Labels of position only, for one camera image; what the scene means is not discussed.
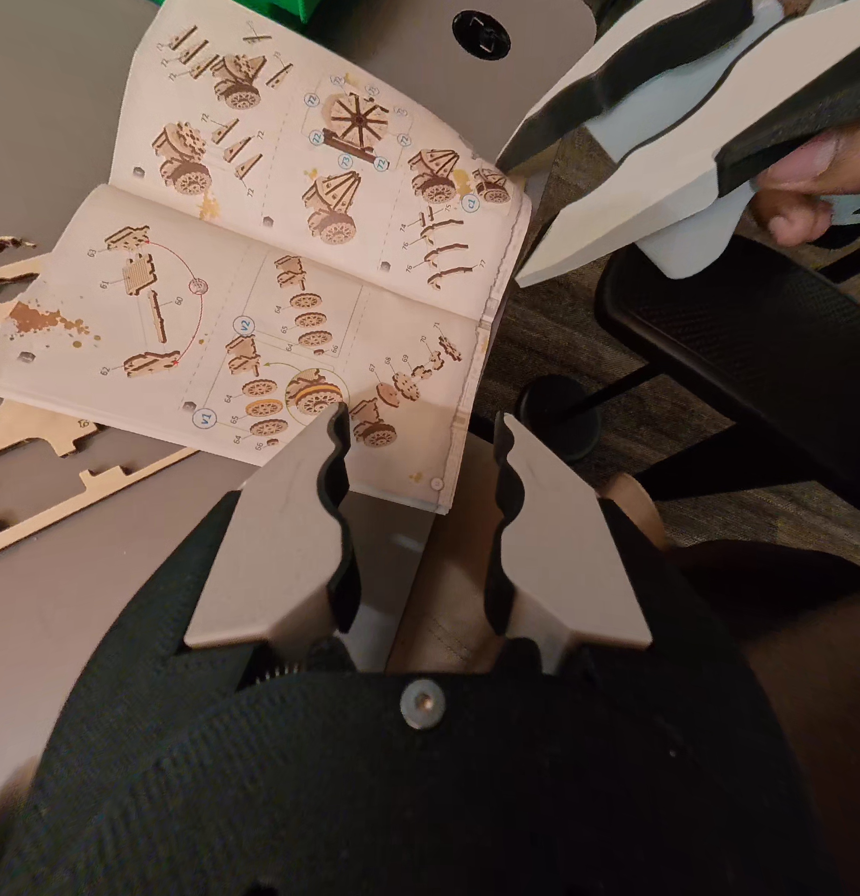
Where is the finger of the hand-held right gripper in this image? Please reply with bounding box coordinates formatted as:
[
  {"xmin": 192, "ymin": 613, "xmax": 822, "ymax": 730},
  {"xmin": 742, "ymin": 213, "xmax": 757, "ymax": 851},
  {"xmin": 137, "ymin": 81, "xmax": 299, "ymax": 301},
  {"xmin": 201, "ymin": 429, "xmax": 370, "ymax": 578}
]
[
  {"xmin": 516, "ymin": 0, "xmax": 860, "ymax": 282},
  {"xmin": 495, "ymin": 0, "xmax": 781, "ymax": 177}
]

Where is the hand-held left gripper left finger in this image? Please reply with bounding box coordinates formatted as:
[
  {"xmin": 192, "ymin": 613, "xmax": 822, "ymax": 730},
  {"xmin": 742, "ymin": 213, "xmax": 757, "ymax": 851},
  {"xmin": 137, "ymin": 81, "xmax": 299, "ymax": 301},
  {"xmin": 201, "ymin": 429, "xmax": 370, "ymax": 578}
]
[{"xmin": 183, "ymin": 402, "xmax": 362, "ymax": 665}]

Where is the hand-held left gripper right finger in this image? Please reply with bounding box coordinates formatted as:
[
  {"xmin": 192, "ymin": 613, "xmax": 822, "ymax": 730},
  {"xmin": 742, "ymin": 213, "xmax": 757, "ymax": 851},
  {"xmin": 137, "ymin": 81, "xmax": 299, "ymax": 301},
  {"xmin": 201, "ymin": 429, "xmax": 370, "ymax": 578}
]
[{"xmin": 484, "ymin": 413, "xmax": 653, "ymax": 674}]

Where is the paper instruction booklet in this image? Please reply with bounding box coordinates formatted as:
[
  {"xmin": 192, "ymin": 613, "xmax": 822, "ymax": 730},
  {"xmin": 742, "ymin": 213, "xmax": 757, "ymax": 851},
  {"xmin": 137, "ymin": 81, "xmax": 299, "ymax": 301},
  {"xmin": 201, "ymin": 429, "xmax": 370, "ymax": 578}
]
[{"xmin": 0, "ymin": 0, "xmax": 533, "ymax": 517}]

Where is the grey desk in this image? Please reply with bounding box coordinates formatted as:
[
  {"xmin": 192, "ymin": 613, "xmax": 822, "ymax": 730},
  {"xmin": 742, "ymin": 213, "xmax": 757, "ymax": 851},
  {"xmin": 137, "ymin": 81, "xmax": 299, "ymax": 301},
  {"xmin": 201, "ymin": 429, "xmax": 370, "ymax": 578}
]
[{"xmin": 0, "ymin": 0, "xmax": 599, "ymax": 841}]

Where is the person's right hand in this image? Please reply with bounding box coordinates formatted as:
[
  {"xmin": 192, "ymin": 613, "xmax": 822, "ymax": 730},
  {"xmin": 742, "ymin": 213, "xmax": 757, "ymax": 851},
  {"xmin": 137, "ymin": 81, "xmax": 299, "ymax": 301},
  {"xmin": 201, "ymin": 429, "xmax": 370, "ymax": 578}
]
[{"xmin": 750, "ymin": 120, "xmax": 860, "ymax": 247}]

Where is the black office chair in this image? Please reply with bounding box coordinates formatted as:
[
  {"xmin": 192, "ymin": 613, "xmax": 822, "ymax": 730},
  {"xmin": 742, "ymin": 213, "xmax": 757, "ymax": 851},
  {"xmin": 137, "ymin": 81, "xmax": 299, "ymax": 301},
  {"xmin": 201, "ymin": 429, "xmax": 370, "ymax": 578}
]
[{"xmin": 517, "ymin": 234, "xmax": 860, "ymax": 554}]

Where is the wooden sheet with rectangular cutouts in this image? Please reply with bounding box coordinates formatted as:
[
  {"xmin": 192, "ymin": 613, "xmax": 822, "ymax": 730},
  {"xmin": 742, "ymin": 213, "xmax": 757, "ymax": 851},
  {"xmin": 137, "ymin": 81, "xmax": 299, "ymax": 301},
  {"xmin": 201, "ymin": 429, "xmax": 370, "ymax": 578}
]
[{"xmin": 0, "ymin": 237, "xmax": 201, "ymax": 561}]

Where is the green plastic bin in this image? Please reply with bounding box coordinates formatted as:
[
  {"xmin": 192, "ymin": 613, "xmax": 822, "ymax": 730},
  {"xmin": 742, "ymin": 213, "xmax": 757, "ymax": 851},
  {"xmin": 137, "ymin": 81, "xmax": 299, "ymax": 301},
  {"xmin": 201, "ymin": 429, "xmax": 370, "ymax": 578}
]
[{"xmin": 290, "ymin": 0, "xmax": 376, "ymax": 23}]

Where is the black desk cable grommet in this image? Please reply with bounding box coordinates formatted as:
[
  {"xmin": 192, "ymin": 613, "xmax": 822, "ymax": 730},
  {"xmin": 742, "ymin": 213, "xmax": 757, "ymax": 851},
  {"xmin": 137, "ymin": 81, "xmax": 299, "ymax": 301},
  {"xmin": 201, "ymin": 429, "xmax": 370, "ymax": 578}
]
[{"xmin": 451, "ymin": 8, "xmax": 512, "ymax": 63}]

